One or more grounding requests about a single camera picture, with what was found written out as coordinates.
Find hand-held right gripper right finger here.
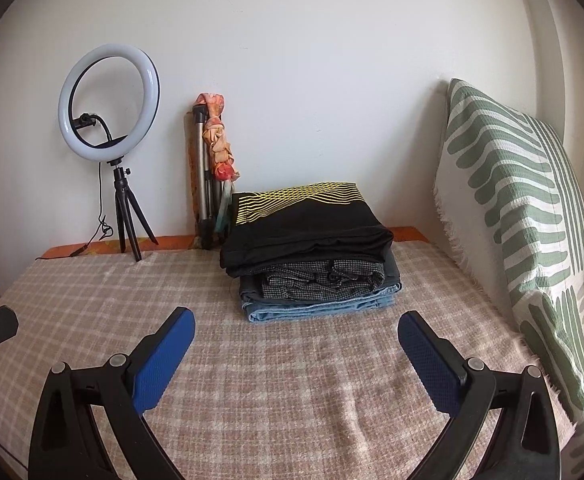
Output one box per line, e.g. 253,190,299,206
397,310,565,480

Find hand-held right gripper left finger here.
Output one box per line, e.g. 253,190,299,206
28,306,196,480

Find black pants with yellow stripes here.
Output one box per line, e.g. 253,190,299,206
219,180,394,277

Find folded dark grey pants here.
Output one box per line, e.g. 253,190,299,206
239,259,403,306

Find plaid beige blanket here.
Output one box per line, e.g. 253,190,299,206
0,240,578,480

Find folded blue jeans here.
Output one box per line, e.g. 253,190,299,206
242,290,397,325

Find small black tripod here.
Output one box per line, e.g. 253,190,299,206
106,159,159,262

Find green striped white pillow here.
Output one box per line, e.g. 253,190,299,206
432,77,584,476

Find black gooseneck phone holder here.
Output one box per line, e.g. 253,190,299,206
72,112,128,148

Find folded silver tripod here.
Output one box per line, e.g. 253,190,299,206
192,104,223,251

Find orange patterned scarf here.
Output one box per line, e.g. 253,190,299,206
194,92,243,233

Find black ring light cable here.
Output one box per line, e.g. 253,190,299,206
69,162,115,258

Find white ring light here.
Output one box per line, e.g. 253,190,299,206
57,43,164,165

